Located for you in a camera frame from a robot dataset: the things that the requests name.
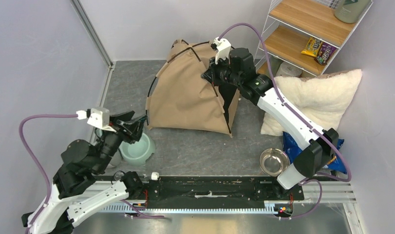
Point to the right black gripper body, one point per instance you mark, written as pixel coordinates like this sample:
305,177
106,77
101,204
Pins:
222,72

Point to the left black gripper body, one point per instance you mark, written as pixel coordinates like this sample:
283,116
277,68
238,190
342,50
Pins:
131,135

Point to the long black tent pole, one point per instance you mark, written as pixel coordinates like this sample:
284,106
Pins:
206,104

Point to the tan fabric pet tent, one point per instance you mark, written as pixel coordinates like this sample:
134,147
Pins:
190,93

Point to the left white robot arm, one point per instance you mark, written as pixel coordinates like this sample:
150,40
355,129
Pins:
59,212

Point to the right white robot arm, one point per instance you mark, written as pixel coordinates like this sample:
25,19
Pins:
318,146

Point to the mint green pet bowl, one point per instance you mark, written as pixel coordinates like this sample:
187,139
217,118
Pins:
134,154

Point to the clear plastic bottle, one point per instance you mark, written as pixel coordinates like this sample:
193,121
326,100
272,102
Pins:
142,175

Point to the green cylinder bottle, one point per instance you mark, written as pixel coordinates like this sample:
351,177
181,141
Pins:
275,64

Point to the white toilet paper roll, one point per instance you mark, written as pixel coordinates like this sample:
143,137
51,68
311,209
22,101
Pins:
288,70

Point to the yellow M&M's bag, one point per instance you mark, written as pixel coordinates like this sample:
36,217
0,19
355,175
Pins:
312,48

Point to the stainless steel bowl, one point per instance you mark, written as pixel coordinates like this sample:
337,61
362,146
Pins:
273,161

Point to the blue Doritos chip bag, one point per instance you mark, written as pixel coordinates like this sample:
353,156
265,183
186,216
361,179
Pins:
292,150

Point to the white fluffy pillow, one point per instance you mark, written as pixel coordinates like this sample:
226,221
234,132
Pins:
323,99

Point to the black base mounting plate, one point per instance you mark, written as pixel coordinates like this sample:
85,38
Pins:
213,192

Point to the grey-green jar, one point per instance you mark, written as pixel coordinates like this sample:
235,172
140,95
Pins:
349,11

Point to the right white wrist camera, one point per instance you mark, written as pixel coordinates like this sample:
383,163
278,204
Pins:
223,47

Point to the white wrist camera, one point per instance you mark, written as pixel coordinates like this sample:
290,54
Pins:
97,117
223,47

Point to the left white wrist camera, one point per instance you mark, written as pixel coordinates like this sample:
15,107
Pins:
97,117

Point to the white wire wooden shelf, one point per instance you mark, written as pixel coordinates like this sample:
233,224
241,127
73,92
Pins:
290,24

